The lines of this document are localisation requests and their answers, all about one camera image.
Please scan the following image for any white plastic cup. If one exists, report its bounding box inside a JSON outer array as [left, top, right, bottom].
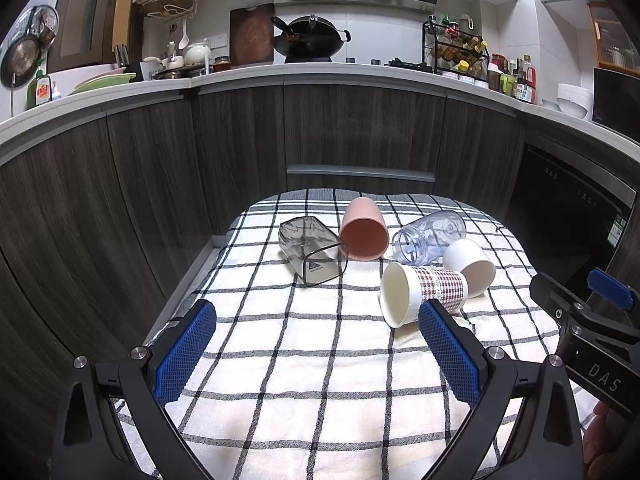
[[442, 238, 496, 298]]

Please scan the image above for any plaid paper cup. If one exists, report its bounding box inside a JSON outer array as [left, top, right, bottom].
[[380, 262, 469, 328]]

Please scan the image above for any pink plastic cup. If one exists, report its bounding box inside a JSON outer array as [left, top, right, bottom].
[[338, 196, 390, 261]]

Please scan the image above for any clear square smoky cup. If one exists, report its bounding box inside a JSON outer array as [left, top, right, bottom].
[[278, 216, 348, 287]]

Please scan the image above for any person's right hand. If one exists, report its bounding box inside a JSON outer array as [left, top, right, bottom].
[[582, 401, 608, 465]]

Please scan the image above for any clear blue patterned jar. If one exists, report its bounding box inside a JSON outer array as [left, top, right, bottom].
[[390, 210, 466, 266]]

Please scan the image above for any checkered white black cloth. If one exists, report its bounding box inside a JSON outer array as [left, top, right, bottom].
[[110, 187, 601, 480]]

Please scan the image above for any white rice cooker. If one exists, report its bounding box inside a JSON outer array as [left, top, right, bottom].
[[556, 84, 593, 120]]

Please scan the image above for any black microwave oven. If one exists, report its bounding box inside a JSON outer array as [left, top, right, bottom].
[[592, 68, 640, 142]]

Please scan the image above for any red label sauce bottle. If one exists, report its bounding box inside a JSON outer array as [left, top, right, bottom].
[[515, 54, 537, 104]]

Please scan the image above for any black spice rack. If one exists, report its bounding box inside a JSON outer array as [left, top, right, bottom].
[[422, 15, 490, 80]]

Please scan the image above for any green plate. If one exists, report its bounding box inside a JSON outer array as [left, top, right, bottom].
[[70, 73, 136, 96]]

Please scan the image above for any yellow label bottle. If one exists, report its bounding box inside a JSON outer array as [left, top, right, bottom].
[[34, 70, 52, 106]]

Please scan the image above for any black knife block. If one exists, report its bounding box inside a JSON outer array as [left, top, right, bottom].
[[113, 44, 143, 82]]

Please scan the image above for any white teapot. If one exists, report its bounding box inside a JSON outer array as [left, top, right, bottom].
[[182, 40, 210, 66]]

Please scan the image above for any hanging steel pan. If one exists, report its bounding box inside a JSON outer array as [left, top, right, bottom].
[[1, 34, 41, 88]]

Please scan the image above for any wooden cutting board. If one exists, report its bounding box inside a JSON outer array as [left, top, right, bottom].
[[229, 3, 274, 66]]

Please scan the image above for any black wok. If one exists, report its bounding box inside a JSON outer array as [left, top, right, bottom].
[[270, 14, 352, 63]]

